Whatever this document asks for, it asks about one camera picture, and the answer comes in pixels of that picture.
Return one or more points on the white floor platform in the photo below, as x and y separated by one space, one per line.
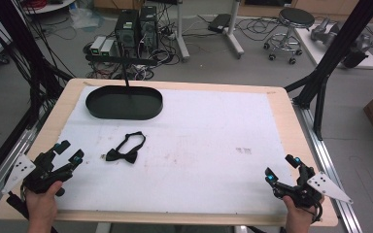
317 48

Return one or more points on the round white table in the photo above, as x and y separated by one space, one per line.
47 6

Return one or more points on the person's right hand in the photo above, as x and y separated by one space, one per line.
298 215

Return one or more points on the white table mat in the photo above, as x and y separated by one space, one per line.
175 152

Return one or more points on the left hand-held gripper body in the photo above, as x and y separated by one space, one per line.
42 176

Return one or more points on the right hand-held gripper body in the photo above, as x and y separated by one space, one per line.
304 191

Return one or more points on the black bow tie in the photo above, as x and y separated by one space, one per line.
126 150

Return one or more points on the black oval tray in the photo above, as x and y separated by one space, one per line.
124 103

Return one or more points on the black metal frame post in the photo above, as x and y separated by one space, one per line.
22 55
333 61

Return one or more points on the round black chrome stool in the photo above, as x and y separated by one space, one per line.
288 29

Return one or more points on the clear plastic bag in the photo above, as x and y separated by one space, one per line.
85 17

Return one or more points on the person's left hand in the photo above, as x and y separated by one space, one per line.
42 207

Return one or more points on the small white box device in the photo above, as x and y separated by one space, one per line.
107 47
97 46

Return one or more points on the aluminium side rail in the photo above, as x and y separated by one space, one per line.
327 161
0 171

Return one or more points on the black computer tower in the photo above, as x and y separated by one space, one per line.
127 30
149 29

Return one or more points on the white desk leg frame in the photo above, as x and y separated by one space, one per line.
181 32
233 32

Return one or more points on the black flat box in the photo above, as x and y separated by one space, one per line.
219 22

